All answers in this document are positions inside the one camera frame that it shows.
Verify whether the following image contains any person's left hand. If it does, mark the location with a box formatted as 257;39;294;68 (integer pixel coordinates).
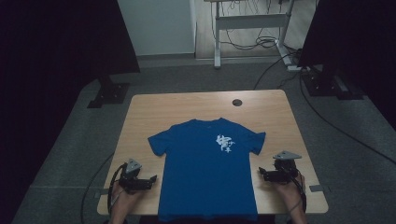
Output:
111;183;148;216

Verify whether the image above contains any blue t-shirt with white print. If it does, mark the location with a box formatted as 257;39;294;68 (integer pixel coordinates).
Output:
148;117;267;222

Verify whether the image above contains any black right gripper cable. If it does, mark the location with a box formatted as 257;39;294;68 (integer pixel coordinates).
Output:
293;176;308;214

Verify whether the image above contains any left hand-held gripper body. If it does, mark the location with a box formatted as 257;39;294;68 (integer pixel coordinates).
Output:
119;158;145;194

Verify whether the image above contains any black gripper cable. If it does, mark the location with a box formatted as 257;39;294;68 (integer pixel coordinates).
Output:
106;162;129;216
293;176;308;214

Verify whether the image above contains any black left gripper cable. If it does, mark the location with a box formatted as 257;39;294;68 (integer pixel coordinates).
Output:
106;162;129;216

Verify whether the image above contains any bundle of black cables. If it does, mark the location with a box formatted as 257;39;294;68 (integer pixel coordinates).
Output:
218;0;281;50

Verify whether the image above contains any white metal desk frame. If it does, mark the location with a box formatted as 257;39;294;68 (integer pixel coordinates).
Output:
204;0;297;70

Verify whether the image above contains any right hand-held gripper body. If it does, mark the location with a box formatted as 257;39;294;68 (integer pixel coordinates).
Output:
273;150;303;183

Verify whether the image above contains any person's right hand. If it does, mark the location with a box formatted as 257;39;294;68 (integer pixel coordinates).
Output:
275;175;306;213

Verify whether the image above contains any black cable to desk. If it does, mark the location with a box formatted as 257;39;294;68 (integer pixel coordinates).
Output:
252;50;302;91

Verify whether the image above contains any long black floor cable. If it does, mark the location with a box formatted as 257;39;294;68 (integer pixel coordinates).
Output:
299;73;396;166

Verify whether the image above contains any thin black floor cable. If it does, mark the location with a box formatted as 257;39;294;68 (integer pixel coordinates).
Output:
79;151;116;224

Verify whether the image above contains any black stand base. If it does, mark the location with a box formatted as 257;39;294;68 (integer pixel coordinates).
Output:
87;74;131;109
301;64;365;101

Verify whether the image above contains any black curtain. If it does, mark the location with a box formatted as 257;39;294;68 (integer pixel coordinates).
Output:
298;0;396;132
0;0;141;224

